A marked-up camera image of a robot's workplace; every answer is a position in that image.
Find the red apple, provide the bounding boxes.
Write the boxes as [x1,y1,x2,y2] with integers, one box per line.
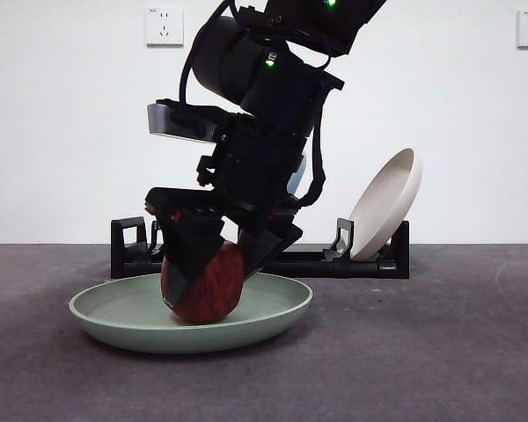
[160,240,246,325]

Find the green plate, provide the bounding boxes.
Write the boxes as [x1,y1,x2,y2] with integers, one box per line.
[68,272,314,355]

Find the blue plate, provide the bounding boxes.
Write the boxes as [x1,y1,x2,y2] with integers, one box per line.
[285,149,309,197]

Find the black plate rack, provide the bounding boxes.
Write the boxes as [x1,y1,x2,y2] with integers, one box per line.
[109,217,410,280]

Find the beige plate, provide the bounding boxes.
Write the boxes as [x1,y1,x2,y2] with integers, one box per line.
[348,147,423,261]

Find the black cable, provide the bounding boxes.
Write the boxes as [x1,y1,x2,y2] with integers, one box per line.
[178,0,239,109]
[297,105,330,208]

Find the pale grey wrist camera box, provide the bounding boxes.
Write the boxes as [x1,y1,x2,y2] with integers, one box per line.
[146,99,219,145]

